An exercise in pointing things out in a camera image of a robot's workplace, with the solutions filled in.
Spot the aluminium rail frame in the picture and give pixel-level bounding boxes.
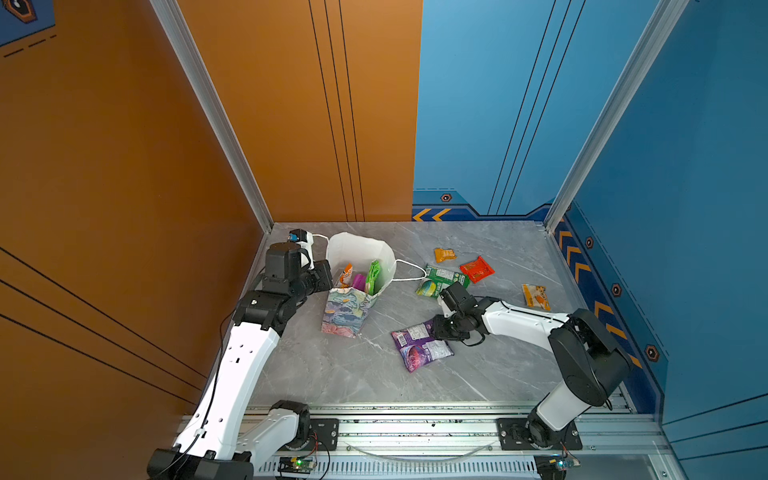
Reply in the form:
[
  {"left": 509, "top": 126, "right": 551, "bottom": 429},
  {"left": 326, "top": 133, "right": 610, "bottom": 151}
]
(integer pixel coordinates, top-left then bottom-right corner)
[{"left": 157, "top": 400, "right": 688, "bottom": 480}]

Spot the yellow orange snack packet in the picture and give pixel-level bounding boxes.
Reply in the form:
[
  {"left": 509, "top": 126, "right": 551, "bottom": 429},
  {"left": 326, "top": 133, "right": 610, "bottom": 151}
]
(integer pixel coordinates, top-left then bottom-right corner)
[{"left": 522, "top": 284, "right": 551, "bottom": 311}]

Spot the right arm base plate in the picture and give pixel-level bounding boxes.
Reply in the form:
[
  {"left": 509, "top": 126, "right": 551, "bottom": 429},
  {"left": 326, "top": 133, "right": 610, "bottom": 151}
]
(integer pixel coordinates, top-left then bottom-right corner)
[{"left": 495, "top": 418, "right": 583, "bottom": 451}]

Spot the magenta grape candy bag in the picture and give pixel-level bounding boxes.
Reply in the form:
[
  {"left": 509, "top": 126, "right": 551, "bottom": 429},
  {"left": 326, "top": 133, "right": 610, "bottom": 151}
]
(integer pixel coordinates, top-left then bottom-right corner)
[{"left": 352, "top": 274, "right": 367, "bottom": 292}]

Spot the orange Fox's candy bag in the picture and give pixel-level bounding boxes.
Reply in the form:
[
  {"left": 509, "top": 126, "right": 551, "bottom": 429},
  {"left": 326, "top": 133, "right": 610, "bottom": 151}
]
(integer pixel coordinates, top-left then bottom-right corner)
[{"left": 338, "top": 263, "right": 354, "bottom": 288}]

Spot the floral white paper bag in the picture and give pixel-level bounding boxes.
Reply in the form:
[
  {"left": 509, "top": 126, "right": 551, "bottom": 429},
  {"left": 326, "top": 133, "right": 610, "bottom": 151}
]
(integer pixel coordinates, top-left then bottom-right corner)
[{"left": 321, "top": 232, "right": 427, "bottom": 338}]

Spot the small orange snack packet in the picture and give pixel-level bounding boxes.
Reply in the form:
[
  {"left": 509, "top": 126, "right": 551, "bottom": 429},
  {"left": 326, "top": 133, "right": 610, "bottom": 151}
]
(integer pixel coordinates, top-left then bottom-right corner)
[{"left": 434, "top": 248, "right": 457, "bottom": 263}]

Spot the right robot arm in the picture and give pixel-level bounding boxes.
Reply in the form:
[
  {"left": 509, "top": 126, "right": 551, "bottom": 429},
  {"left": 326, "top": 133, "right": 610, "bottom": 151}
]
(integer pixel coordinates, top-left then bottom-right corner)
[{"left": 433, "top": 282, "right": 634, "bottom": 449}]

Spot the green white snack bag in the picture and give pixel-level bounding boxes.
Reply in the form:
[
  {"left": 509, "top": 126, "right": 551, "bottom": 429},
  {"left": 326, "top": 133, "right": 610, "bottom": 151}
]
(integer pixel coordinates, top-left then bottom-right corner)
[{"left": 415, "top": 264, "right": 470, "bottom": 299}]

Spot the purple white snack bag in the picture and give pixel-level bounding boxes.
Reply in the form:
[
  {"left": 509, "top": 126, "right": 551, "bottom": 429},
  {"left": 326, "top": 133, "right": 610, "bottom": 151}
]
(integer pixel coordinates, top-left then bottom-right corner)
[{"left": 390, "top": 320, "right": 454, "bottom": 373}]

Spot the right circuit board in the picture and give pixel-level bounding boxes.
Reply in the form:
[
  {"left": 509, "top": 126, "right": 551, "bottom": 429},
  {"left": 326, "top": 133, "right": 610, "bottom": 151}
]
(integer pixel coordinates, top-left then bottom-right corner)
[{"left": 534, "top": 456, "right": 581, "bottom": 480}]

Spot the large green chips bag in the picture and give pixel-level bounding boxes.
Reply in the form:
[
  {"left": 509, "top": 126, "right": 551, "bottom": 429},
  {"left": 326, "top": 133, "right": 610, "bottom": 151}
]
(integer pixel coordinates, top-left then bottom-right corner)
[{"left": 365, "top": 260, "right": 382, "bottom": 296}]

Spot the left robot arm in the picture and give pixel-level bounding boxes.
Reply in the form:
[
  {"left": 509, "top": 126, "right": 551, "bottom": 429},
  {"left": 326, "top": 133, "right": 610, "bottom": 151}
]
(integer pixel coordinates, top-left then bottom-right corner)
[{"left": 147, "top": 229, "right": 333, "bottom": 479}]

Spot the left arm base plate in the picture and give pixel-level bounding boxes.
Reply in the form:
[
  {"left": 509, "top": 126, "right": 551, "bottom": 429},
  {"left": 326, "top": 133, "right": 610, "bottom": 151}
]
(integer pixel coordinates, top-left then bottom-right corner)
[{"left": 283, "top": 418, "right": 340, "bottom": 452}]

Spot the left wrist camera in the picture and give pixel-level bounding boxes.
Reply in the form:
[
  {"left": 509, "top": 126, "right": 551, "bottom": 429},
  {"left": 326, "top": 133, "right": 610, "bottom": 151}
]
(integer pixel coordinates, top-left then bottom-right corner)
[{"left": 289, "top": 229, "right": 314, "bottom": 270}]

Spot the left circuit board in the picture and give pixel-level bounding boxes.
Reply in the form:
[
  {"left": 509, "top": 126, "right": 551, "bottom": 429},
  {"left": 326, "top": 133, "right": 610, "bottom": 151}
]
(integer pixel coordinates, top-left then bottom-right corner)
[{"left": 277, "top": 456, "right": 317, "bottom": 477}]

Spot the circuit board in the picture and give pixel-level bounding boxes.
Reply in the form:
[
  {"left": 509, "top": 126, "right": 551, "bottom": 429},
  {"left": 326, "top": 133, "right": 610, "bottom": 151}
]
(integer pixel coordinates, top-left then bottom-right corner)
[
  {"left": 277, "top": 456, "right": 317, "bottom": 477},
  {"left": 534, "top": 456, "right": 581, "bottom": 480}
]

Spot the small red snack packet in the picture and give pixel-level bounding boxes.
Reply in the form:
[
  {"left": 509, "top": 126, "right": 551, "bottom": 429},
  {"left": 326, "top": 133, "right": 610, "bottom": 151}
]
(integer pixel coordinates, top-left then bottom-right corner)
[{"left": 460, "top": 256, "right": 495, "bottom": 284}]

